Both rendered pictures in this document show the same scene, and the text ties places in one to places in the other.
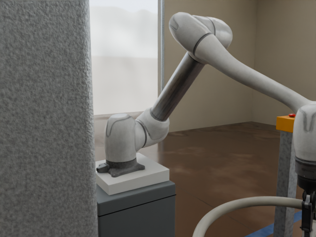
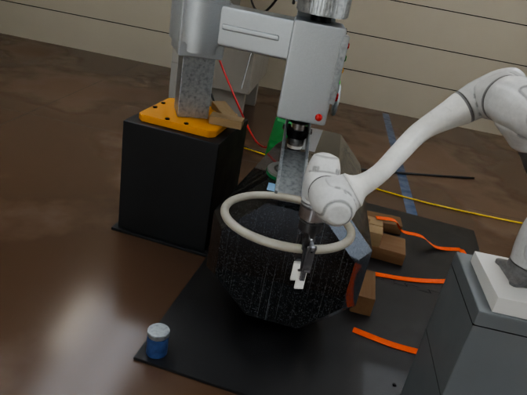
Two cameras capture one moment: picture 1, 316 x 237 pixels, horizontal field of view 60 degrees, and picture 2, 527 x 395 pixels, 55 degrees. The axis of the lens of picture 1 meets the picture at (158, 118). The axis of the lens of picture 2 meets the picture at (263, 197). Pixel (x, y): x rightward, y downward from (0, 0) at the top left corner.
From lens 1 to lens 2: 228 cm
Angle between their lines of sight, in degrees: 118
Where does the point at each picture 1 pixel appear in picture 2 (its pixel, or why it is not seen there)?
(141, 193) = (466, 280)
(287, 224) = not seen: outside the picture
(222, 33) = (492, 100)
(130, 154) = (515, 255)
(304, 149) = not seen: hidden behind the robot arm
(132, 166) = (510, 269)
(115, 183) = (477, 255)
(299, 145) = not seen: hidden behind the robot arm
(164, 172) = (494, 295)
